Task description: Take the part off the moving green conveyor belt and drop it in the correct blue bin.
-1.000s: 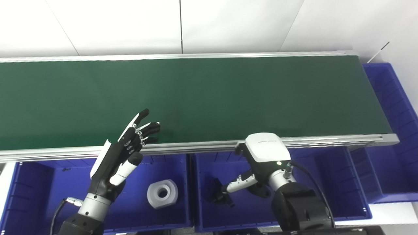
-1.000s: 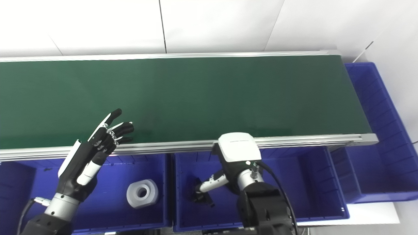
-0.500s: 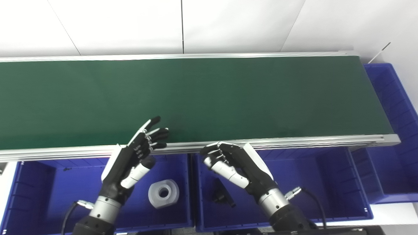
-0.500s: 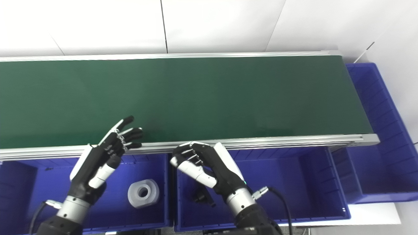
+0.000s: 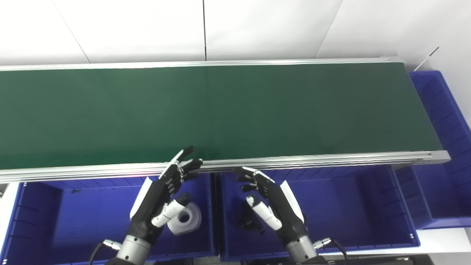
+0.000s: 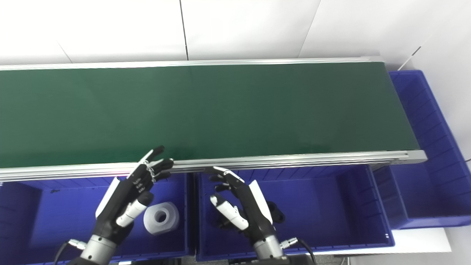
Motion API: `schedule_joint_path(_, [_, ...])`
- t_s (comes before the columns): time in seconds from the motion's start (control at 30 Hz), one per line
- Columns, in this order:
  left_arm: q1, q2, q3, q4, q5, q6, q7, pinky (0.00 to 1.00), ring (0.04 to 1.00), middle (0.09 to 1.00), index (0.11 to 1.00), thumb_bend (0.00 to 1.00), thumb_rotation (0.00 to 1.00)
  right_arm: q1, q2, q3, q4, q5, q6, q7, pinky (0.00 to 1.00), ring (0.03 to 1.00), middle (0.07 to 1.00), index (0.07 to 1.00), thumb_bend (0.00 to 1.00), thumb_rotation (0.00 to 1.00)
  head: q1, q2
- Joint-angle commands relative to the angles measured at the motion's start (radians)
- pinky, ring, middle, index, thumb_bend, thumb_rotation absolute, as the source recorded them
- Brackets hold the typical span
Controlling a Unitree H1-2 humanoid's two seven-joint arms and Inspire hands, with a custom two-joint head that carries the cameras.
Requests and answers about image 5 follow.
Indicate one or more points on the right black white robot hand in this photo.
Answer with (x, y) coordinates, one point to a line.
(287, 213)

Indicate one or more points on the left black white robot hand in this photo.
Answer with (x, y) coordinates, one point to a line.
(151, 209)

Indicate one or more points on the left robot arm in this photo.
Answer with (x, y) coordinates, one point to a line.
(132, 250)

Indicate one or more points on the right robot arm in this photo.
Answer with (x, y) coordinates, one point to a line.
(301, 250)

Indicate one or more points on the black part in bin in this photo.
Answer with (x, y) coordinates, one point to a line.
(248, 222)

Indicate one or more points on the blue bin with black part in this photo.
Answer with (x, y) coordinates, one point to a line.
(349, 209)

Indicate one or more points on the green conveyor belt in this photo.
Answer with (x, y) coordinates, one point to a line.
(331, 160)
(235, 114)

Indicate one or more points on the blue bin with white part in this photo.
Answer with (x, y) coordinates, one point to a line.
(73, 221)

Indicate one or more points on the blue bin at conveyor end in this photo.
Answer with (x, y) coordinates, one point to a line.
(445, 110)

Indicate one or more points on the thin white black rod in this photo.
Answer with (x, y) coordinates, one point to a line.
(427, 59)

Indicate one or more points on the grey conveyor support bracket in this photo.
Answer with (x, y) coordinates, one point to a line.
(3, 189)

